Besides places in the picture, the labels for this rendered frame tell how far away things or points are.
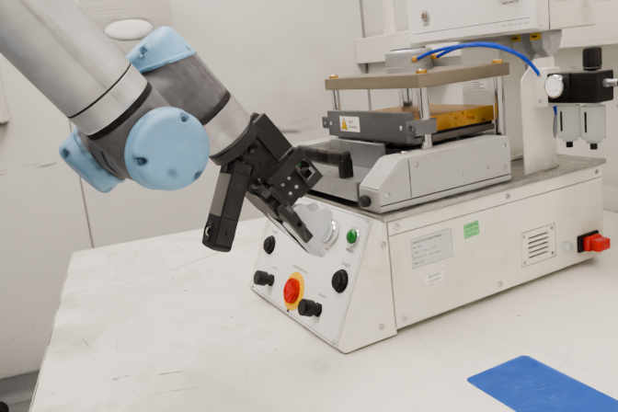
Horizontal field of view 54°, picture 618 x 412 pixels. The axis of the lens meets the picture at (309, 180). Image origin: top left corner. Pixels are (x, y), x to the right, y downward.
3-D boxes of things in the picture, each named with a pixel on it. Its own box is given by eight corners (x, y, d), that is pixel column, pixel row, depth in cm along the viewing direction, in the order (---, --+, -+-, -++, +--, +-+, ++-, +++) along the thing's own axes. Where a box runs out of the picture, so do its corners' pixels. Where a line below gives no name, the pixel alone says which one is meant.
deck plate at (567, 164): (463, 147, 132) (463, 143, 132) (606, 163, 102) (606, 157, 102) (274, 188, 112) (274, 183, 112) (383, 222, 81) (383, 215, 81)
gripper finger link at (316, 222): (355, 234, 82) (315, 188, 78) (327, 267, 81) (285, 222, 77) (343, 230, 85) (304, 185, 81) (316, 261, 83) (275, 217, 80)
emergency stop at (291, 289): (288, 300, 98) (294, 276, 98) (299, 307, 95) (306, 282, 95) (280, 298, 97) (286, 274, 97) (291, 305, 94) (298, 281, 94)
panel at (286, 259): (252, 288, 109) (280, 188, 110) (337, 349, 83) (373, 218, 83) (242, 286, 108) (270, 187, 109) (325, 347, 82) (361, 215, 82)
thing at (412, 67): (431, 110, 122) (428, 45, 120) (560, 115, 95) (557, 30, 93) (329, 129, 111) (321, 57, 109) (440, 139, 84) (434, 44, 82)
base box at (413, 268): (467, 223, 135) (463, 148, 132) (623, 264, 102) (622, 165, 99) (248, 287, 111) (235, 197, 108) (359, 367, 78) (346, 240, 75)
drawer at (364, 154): (422, 158, 119) (419, 120, 118) (507, 170, 100) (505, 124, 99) (290, 188, 106) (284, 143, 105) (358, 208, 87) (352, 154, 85)
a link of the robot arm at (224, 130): (195, 136, 69) (175, 132, 76) (221, 164, 71) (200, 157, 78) (240, 92, 71) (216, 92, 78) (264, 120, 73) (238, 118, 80)
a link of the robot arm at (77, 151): (68, 154, 59) (147, 79, 62) (45, 145, 68) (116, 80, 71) (124, 208, 62) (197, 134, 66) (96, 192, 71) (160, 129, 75)
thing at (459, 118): (416, 124, 117) (412, 74, 115) (502, 129, 97) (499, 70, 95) (340, 138, 109) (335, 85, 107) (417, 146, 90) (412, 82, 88)
